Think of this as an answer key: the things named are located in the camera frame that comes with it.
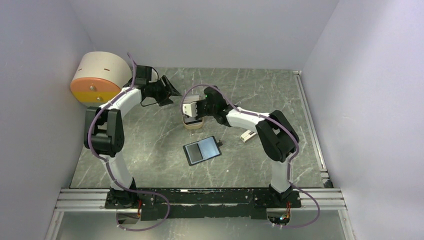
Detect round pastel drawer box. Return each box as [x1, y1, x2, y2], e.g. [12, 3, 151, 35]
[70, 51, 132, 107]

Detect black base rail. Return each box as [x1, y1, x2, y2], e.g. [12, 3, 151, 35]
[104, 187, 302, 221]

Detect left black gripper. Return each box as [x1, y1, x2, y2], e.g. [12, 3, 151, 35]
[148, 75, 182, 107]

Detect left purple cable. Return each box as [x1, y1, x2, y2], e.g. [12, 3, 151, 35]
[86, 52, 171, 233]

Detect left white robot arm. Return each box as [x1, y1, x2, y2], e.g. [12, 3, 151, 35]
[83, 65, 181, 208]

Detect black leather card holder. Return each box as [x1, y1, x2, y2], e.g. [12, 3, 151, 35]
[182, 136, 223, 166]

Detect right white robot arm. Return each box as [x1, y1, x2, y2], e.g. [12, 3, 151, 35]
[181, 85, 300, 207]

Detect small white wooden block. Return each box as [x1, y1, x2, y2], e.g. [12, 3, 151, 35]
[240, 130, 257, 143]

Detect beige wooden card tray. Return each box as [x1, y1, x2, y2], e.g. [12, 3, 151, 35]
[182, 94, 204, 130]

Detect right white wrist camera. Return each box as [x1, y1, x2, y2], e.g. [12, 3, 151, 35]
[182, 100, 200, 118]

